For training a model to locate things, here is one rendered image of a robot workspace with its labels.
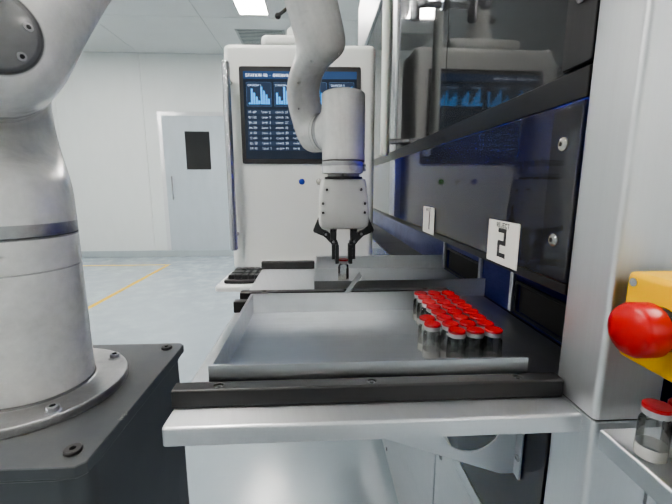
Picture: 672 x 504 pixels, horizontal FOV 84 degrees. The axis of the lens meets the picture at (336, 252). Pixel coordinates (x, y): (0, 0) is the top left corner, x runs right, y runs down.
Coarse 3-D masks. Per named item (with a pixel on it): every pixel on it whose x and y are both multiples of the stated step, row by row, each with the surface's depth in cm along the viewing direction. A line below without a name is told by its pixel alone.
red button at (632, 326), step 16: (624, 304) 27; (640, 304) 27; (608, 320) 29; (624, 320) 27; (640, 320) 26; (656, 320) 25; (624, 336) 27; (640, 336) 26; (656, 336) 25; (624, 352) 27; (640, 352) 26; (656, 352) 26
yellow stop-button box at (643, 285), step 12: (636, 276) 29; (648, 276) 28; (660, 276) 28; (636, 288) 29; (648, 288) 28; (660, 288) 27; (636, 300) 29; (648, 300) 28; (660, 300) 27; (636, 360) 29; (648, 360) 28; (660, 360) 27; (660, 372) 27
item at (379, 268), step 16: (320, 256) 98; (368, 256) 98; (384, 256) 99; (400, 256) 99; (416, 256) 99; (432, 256) 99; (320, 272) 94; (336, 272) 94; (352, 272) 94; (368, 272) 94; (384, 272) 94; (400, 272) 94; (416, 272) 94; (432, 272) 94; (448, 272) 94; (320, 288) 73; (336, 288) 73; (368, 288) 73; (448, 288) 74; (464, 288) 74; (480, 288) 75
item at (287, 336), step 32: (256, 320) 61; (288, 320) 61; (320, 320) 61; (352, 320) 61; (384, 320) 61; (224, 352) 44; (256, 352) 49; (288, 352) 49; (320, 352) 49; (352, 352) 49; (384, 352) 49; (416, 352) 49
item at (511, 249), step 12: (492, 228) 54; (504, 228) 51; (516, 228) 48; (492, 240) 54; (516, 240) 48; (492, 252) 54; (504, 252) 51; (516, 252) 48; (504, 264) 51; (516, 264) 48
